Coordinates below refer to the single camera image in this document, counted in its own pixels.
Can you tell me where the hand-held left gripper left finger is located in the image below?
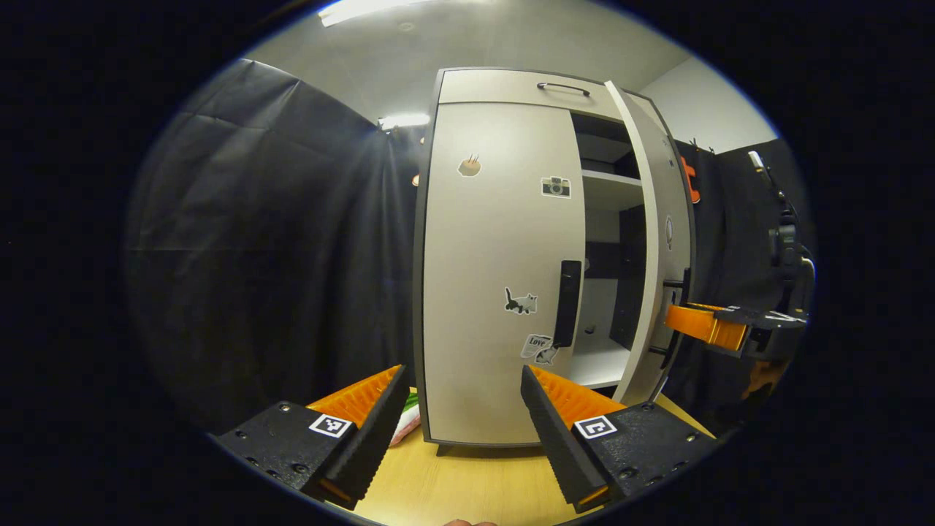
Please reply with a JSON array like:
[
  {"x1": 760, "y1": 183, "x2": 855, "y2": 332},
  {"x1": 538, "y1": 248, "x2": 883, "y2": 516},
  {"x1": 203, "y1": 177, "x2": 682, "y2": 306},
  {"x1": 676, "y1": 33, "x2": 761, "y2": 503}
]
[{"x1": 212, "y1": 364, "x2": 411, "y2": 511}]

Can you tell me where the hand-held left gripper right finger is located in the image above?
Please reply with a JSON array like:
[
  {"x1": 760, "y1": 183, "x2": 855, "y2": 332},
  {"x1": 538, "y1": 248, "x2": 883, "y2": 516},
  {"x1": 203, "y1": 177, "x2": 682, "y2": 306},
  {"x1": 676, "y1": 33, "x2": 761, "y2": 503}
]
[{"x1": 520, "y1": 365, "x2": 720, "y2": 514}]

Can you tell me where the black door handle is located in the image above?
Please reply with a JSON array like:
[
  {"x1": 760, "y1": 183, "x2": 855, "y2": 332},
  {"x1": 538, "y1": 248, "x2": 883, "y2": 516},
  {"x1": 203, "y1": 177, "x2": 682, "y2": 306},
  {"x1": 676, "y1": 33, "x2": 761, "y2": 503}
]
[
  {"x1": 553, "y1": 260, "x2": 583, "y2": 348},
  {"x1": 649, "y1": 267, "x2": 693, "y2": 360}
]

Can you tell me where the white double-door shoe cabinet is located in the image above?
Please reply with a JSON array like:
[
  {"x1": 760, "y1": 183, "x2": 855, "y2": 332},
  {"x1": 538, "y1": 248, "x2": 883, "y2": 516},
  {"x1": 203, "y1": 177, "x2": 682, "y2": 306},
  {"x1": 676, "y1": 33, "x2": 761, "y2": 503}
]
[{"x1": 411, "y1": 66, "x2": 698, "y2": 457}]

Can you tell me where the headphone sticker white cabinet door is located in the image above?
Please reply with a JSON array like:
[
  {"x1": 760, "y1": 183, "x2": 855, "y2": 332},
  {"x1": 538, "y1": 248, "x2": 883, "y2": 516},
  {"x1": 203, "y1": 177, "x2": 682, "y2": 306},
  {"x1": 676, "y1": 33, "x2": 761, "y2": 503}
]
[{"x1": 605, "y1": 80, "x2": 695, "y2": 406}]

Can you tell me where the camera sticker white cabinet door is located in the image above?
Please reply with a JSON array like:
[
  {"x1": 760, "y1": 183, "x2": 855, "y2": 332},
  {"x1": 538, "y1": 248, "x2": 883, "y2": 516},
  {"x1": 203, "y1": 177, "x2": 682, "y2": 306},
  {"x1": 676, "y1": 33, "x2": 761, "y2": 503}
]
[{"x1": 420, "y1": 102, "x2": 589, "y2": 445}]

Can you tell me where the white cabinet shelf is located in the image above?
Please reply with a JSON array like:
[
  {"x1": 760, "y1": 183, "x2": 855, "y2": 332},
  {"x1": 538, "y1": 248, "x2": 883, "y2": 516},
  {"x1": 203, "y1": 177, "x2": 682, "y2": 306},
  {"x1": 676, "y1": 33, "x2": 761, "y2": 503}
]
[{"x1": 581, "y1": 169, "x2": 644, "y2": 213}]

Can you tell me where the white cabinet drawer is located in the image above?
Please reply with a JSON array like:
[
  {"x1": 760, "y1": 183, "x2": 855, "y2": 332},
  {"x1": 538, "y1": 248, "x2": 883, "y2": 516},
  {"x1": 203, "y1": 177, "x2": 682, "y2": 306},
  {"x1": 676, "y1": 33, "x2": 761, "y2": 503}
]
[{"x1": 437, "y1": 69, "x2": 644, "y2": 121}]

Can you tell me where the green striped pink toy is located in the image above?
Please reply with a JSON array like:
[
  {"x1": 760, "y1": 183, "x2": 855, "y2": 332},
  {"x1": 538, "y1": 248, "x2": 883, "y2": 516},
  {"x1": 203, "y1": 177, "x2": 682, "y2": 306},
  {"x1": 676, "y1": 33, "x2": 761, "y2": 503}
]
[{"x1": 389, "y1": 391, "x2": 422, "y2": 448}]

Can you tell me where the ceiling light panel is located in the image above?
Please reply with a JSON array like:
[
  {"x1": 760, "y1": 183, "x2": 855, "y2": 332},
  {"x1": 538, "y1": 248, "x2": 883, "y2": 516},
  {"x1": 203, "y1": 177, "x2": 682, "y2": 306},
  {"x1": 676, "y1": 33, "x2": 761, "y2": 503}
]
[{"x1": 318, "y1": 0, "x2": 433, "y2": 27}]

